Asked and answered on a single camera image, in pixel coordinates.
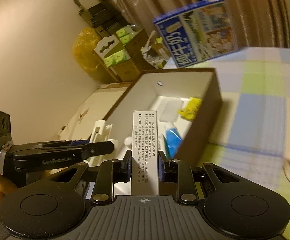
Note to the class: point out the white medicine box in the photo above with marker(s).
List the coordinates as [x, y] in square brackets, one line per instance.
[145, 142]

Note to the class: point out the white round cap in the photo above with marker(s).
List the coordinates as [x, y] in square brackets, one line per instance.
[128, 140]

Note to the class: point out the blue packet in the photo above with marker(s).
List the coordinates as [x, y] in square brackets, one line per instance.
[173, 140]

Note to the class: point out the blue milk carton box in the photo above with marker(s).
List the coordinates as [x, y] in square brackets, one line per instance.
[184, 30]

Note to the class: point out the green tissue packs in wrap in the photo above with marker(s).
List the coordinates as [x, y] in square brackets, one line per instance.
[116, 57]
[125, 33]

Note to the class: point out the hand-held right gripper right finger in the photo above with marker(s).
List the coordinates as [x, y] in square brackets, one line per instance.
[161, 167]

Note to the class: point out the brown box with white inside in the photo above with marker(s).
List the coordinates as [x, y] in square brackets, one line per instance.
[199, 120]

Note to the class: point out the crumpled white plastic bag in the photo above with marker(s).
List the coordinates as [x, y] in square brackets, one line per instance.
[148, 52]

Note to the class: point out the open brown cardboard box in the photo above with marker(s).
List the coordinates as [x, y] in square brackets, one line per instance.
[138, 42]

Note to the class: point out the white plastic tube pack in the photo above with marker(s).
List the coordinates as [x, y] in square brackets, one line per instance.
[98, 132]

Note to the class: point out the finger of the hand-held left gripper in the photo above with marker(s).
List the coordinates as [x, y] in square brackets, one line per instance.
[77, 143]
[102, 148]

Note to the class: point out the large brown cardboard box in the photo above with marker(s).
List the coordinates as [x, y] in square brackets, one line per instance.
[127, 72]

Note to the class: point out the pastel checked tablecloth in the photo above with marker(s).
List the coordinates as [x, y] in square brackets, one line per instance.
[259, 105]

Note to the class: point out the patterned brown curtain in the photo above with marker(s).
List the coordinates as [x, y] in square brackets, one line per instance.
[135, 0]

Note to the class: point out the yellow snack packet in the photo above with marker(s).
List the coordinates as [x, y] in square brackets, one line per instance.
[192, 105]

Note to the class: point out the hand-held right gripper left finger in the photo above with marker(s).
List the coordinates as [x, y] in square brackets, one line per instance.
[128, 166]

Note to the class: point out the white cardboard carry box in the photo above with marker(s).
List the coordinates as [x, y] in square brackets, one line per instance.
[107, 46]

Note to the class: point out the plain brown curtain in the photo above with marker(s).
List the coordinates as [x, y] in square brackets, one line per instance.
[259, 17]

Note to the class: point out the yellow plastic bag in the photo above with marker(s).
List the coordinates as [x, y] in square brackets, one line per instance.
[85, 52]

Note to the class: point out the brown carton in trash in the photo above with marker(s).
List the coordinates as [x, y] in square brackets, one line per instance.
[161, 47]

